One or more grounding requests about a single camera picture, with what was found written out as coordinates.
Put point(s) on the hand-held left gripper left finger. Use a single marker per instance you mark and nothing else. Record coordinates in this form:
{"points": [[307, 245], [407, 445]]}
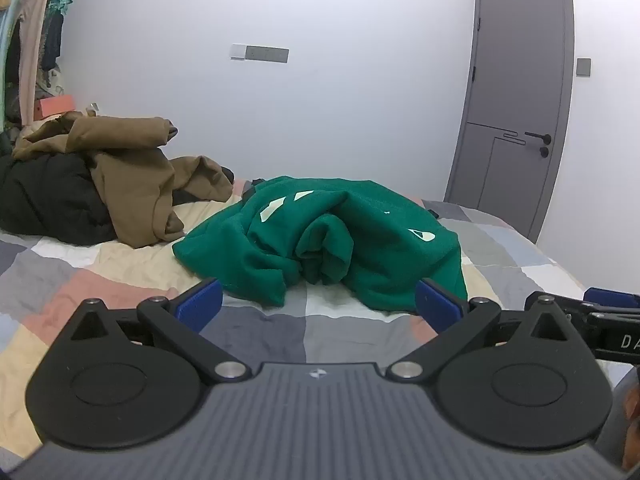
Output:
{"points": [[201, 302]]}

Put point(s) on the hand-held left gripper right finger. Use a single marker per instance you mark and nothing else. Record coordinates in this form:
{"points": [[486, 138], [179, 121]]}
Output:
{"points": [[436, 305]]}

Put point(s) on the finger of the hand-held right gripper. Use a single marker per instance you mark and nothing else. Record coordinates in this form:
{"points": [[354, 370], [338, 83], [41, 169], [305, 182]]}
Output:
{"points": [[612, 297]]}

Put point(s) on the green zip hoodie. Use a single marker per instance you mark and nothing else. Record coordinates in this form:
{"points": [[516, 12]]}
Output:
{"points": [[350, 240]]}

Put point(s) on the teal clothes hanger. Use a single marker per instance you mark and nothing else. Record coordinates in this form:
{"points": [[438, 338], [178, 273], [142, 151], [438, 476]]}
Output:
{"points": [[61, 2]]}

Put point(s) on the person's right hand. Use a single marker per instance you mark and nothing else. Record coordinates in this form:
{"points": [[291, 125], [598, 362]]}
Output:
{"points": [[633, 425]]}

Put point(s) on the patchwork bed quilt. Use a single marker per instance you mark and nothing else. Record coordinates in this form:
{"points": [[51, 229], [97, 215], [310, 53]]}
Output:
{"points": [[125, 280]]}

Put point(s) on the small black object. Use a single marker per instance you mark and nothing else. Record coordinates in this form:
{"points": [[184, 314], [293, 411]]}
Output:
{"points": [[251, 187]]}

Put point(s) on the brown garment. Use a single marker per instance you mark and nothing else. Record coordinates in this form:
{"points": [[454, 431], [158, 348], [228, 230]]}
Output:
{"points": [[135, 180]]}

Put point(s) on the black padded jacket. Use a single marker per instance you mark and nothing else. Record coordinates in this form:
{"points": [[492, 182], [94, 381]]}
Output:
{"points": [[50, 195]]}

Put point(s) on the orange box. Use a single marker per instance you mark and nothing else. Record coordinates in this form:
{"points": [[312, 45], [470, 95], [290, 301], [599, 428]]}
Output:
{"points": [[55, 107]]}

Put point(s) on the grey door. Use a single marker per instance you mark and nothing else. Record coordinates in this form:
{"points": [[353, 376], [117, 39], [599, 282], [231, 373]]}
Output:
{"points": [[520, 60]]}

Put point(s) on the hanging dark garment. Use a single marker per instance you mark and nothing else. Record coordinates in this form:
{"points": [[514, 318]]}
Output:
{"points": [[51, 42]]}

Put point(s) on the hanging pink garment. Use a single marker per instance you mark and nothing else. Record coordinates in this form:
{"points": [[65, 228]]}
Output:
{"points": [[32, 50]]}

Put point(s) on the small grey wall switch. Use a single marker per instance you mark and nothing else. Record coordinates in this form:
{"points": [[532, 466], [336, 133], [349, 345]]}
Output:
{"points": [[583, 66]]}

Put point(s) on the white wall switch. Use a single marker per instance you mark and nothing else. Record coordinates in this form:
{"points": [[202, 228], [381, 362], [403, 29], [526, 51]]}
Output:
{"points": [[238, 52]]}

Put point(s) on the grey wall outlet panel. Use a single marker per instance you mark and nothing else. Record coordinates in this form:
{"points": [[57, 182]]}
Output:
{"points": [[267, 54]]}

